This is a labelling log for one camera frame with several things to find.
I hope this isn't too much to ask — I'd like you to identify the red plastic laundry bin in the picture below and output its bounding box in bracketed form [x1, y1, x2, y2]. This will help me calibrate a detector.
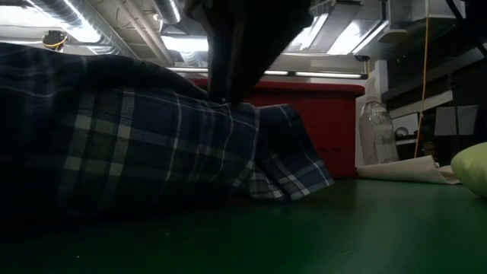
[189, 78, 365, 179]

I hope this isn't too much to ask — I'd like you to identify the white tote bag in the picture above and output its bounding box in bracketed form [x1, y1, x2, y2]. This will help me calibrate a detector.
[356, 155, 462, 186]

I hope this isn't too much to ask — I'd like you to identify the yellow cable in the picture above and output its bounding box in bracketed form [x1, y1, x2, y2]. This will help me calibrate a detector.
[413, 0, 431, 159]

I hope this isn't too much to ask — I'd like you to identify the black right camera cable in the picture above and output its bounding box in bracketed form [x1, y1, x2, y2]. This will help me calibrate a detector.
[444, 0, 487, 58]

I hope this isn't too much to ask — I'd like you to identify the wide silver ventilation duct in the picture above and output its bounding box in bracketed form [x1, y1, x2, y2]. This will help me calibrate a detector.
[22, 0, 138, 58]

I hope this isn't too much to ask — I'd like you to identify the yellow T-shirt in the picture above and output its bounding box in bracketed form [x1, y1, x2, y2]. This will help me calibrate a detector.
[450, 142, 487, 198]

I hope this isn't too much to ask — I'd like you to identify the grey flat panel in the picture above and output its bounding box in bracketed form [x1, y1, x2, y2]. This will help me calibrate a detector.
[433, 105, 479, 137]

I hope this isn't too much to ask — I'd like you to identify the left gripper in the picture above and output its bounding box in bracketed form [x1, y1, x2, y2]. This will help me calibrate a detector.
[186, 0, 315, 104]

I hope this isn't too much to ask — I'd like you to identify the narrow silver ventilation duct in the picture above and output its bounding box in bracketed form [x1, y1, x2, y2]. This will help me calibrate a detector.
[153, 0, 184, 25]

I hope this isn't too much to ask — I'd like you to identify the long ceiling light strip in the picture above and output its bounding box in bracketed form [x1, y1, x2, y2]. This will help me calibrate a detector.
[167, 66, 363, 80]

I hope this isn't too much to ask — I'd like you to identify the blue plaid shirt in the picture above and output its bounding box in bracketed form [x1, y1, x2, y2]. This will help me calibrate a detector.
[0, 42, 335, 229]

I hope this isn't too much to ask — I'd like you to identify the clear spray bottle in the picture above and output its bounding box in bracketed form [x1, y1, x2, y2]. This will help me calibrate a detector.
[358, 78, 399, 165]

